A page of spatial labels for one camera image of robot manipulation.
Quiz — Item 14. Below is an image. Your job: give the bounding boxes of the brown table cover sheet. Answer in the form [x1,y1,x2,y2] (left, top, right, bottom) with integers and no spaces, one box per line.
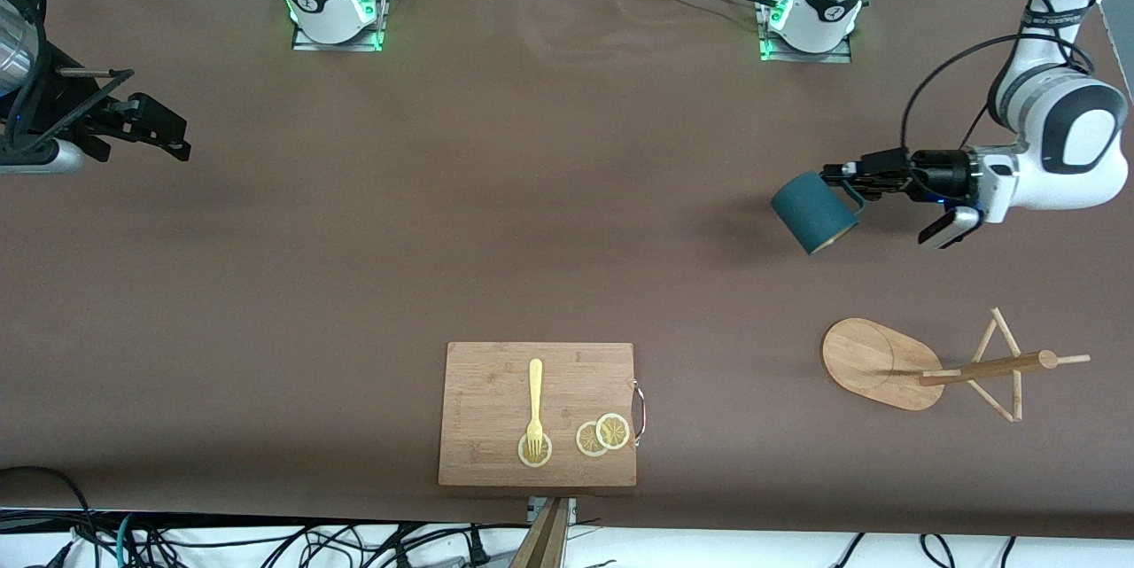
[0,0,1134,541]

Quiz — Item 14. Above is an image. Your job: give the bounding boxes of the black cable with plug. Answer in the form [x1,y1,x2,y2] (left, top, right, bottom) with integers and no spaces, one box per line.
[390,524,493,568]

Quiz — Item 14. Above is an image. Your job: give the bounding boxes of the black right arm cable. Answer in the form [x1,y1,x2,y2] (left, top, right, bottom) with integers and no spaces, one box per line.
[0,0,136,145]

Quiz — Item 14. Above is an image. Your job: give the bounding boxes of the wooden cutting board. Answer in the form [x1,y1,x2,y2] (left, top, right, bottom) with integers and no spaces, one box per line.
[438,342,647,488]

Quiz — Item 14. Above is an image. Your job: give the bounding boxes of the wooden cup rack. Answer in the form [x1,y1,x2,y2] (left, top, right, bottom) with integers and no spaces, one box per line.
[821,307,1092,424]

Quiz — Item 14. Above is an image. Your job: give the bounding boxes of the teal cup with yellow inside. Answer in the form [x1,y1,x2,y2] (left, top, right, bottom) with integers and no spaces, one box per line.
[770,171,866,257]

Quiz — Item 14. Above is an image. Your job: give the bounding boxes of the lemon slice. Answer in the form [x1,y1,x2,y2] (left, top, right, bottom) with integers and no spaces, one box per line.
[576,420,612,458]
[518,432,554,470]
[595,413,631,451]

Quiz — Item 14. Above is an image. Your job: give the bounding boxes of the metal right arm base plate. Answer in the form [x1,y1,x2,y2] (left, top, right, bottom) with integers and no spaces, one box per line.
[291,0,387,53]

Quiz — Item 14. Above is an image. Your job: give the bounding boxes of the metal clamp bracket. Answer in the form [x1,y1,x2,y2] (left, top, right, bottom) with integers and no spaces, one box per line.
[528,497,579,527]

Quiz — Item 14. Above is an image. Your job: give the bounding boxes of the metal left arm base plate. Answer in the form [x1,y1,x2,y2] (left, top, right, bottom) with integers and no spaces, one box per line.
[757,0,854,65]

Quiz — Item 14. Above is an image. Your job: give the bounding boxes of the yellow plastic fork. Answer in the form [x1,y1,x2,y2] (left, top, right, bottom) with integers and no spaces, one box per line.
[525,359,546,461]

